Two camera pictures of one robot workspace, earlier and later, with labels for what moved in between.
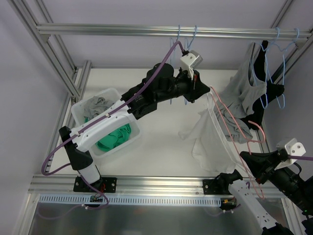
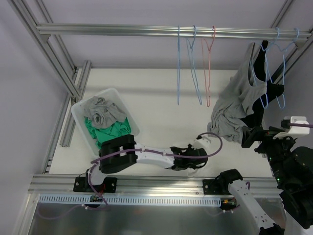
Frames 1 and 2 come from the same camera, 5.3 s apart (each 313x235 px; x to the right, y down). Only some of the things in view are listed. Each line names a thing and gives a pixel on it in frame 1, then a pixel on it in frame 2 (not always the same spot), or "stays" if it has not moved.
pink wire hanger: (236, 145) → (206, 51)
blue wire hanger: (170, 50) → (178, 63)
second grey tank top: (236, 103) stays
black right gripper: (274, 163) → (251, 136)
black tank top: (258, 76) stays
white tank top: (212, 151) → (191, 172)
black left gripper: (194, 86) → (187, 159)
